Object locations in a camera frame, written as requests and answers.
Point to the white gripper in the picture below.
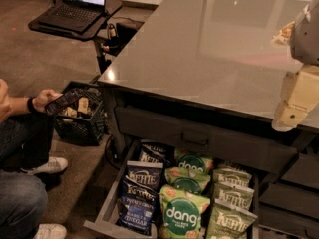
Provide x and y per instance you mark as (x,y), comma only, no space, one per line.
(306,39)

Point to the green jalapeno Kettle chip bag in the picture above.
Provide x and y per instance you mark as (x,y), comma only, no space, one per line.
(228,221)

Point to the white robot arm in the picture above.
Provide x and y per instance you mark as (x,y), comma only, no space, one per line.
(301,36)

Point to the person's forearm with wristband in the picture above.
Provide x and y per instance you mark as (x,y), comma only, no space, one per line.
(19,106)

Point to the closed grey top drawer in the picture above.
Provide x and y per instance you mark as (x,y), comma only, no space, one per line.
(244,149)

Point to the green Kettle bag middle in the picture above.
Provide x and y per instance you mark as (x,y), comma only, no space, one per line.
(237,195)

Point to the grey counter cabinet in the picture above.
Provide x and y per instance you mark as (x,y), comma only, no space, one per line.
(210,62)

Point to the rear green Dang bag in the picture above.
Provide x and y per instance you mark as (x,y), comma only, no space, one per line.
(191,160)

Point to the green dang bag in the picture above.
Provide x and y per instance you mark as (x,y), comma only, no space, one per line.
(181,213)
(193,181)
(191,160)

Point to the middle green Dang bag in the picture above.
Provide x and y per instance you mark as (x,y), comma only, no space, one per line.
(193,181)

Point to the front green Dang bag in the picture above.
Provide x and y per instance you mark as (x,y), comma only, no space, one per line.
(181,213)

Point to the rear blue Kettle bag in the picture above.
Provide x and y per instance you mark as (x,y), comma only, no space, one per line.
(156,153)

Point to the blue kettle bag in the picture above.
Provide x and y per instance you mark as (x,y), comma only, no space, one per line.
(156,153)
(130,188)
(145,173)
(136,215)

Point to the front blue Kettle bag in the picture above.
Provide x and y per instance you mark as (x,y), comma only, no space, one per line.
(136,215)

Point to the open grey middle drawer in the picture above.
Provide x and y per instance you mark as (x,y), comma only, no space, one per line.
(110,211)

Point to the person's phone-holding hand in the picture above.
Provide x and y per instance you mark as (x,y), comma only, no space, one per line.
(44,97)

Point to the person's other hand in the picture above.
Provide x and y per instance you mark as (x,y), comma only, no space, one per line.
(5,105)

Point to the right side grey drawers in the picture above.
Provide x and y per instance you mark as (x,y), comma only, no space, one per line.
(289,198)

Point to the black plastic crate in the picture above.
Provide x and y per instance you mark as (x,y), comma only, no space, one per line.
(83,129)

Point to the black laptop stand table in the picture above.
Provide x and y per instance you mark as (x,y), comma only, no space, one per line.
(111,7)

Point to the white sneaker upper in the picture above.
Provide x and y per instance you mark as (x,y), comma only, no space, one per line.
(54,165)

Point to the white sneaker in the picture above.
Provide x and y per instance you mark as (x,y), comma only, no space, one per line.
(51,231)
(54,165)

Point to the black laptop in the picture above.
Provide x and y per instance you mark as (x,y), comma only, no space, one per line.
(73,15)

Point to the black wristband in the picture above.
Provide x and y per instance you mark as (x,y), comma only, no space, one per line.
(30,105)

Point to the person's jeans legs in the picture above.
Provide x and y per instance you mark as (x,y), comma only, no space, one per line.
(25,142)

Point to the white sneaker lower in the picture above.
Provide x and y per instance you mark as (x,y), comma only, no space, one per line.
(51,231)

